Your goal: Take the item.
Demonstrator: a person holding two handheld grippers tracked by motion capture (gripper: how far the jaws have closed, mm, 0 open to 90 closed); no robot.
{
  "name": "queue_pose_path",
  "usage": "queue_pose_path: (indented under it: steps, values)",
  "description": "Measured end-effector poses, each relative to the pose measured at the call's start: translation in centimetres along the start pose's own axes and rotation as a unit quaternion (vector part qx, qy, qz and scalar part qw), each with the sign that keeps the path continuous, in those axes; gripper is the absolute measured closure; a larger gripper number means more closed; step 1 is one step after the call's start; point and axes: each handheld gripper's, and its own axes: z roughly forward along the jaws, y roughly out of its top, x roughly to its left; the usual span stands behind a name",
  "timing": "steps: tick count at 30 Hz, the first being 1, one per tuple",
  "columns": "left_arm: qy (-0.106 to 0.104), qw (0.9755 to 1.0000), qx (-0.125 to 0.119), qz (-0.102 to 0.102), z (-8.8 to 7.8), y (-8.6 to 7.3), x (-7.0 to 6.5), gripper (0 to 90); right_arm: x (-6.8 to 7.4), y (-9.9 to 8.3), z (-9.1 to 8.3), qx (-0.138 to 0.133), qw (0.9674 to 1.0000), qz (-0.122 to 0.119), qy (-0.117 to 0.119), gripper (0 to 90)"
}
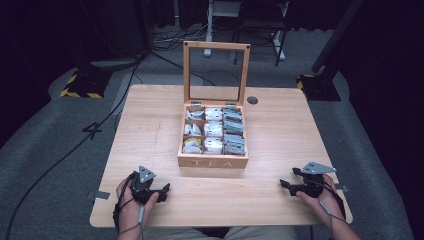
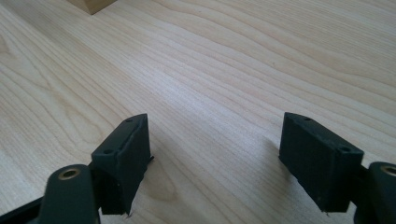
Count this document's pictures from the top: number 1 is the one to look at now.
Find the black metal frame stand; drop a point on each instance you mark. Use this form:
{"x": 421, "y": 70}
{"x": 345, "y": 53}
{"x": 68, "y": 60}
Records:
{"x": 260, "y": 23}

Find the black yellow striped stand base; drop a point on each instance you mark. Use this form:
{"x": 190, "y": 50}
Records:
{"x": 86, "y": 85}
{"x": 316, "y": 88}

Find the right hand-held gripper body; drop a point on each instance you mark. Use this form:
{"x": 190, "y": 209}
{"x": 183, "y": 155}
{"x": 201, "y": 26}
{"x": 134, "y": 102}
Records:
{"x": 314, "y": 181}

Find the person's leg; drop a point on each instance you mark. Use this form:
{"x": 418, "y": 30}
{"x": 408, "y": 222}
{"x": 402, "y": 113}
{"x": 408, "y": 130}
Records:
{"x": 260, "y": 233}
{"x": 173, "y": 234}

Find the yellow tea bag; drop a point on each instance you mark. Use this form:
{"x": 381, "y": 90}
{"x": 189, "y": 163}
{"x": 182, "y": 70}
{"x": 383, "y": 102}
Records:
{"x": 192, "y": 141}

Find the person's right hand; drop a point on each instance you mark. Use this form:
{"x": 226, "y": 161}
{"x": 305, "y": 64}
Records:
{"x": 325, "y": 205}

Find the wooden tea box with lid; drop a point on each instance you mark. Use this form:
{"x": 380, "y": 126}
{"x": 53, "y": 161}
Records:
{"x": 213, "y": 163}

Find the person's left hand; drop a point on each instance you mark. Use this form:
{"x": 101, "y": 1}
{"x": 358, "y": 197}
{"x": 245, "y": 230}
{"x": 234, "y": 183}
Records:
{"x": 130, "y": 210}

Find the row of grey-green tea packets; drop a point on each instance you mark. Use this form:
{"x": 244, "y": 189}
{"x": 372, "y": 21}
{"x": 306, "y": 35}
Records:
{"x": 233, "y": 128}

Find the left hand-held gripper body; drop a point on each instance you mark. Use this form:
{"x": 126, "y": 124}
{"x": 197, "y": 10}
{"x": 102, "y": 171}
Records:
{"x": 142, "y": 186}

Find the person's left leg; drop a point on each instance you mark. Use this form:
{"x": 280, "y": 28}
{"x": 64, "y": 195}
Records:
{"x": 173, "y": 234}

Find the grey tape piece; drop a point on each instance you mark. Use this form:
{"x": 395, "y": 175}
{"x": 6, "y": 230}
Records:
{"x": 343, "y": 188}
{"x": 101, "y": 195}

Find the black slanted stand pole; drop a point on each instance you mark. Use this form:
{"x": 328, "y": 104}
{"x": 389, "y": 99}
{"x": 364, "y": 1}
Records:
{"x": 336, "y": 35}

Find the person's right leg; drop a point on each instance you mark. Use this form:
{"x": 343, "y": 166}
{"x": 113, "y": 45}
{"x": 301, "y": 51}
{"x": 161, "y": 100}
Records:
{"x": 260, "y": 233}

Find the white stand leg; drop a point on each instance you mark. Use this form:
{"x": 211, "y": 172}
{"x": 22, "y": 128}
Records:
{"x": 208, "y": 30}

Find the pile of white tea bags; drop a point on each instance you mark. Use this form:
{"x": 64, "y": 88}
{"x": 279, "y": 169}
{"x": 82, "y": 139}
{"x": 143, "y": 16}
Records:
{"x": 213, "y": 130}

